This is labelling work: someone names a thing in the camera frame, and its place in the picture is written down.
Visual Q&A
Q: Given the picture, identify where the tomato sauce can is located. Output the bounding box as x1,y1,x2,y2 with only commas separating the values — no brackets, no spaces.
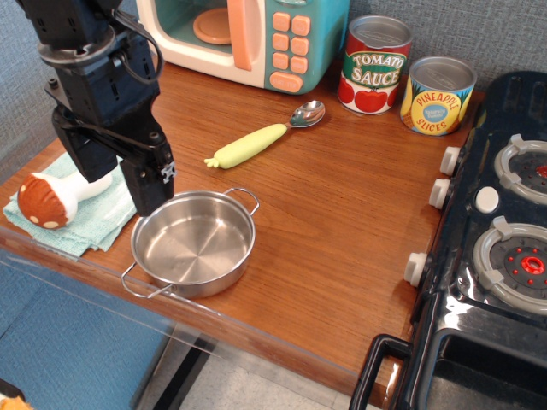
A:
338,15,413,114

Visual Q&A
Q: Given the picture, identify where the plush brown mushroom toy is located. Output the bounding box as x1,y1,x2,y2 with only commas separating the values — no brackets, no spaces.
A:
17,171,113,230

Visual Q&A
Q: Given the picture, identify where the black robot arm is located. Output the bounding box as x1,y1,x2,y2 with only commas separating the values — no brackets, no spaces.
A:
19,1,176,216

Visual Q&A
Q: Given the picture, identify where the black toy stove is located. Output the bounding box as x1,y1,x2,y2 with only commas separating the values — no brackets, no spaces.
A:
350,71,546,409

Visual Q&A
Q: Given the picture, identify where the pineapple slices can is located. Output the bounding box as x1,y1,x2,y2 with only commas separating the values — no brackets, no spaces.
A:
400,56,477,136

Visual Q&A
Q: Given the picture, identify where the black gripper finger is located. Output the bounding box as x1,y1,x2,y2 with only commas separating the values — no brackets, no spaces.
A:
54,124,118,182
120,160,176,216

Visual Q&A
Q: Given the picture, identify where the toy microwave teal and cream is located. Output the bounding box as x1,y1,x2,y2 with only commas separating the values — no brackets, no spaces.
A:
137,0,350,95

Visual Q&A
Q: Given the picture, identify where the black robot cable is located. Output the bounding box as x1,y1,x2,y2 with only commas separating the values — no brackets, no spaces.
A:
111,9,165,85

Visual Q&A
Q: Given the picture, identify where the light teal cloth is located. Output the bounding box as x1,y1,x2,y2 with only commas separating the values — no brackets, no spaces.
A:
3,167,136,257

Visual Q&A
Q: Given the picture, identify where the stainless steel pan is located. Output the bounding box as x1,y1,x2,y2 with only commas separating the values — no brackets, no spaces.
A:
121,187,261,299

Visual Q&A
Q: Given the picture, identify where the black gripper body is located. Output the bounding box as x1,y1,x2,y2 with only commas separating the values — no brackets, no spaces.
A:
38,26,174,167

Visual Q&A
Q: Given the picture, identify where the spoon with yellow-green handle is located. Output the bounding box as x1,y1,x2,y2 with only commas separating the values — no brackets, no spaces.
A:
204,100,326,169

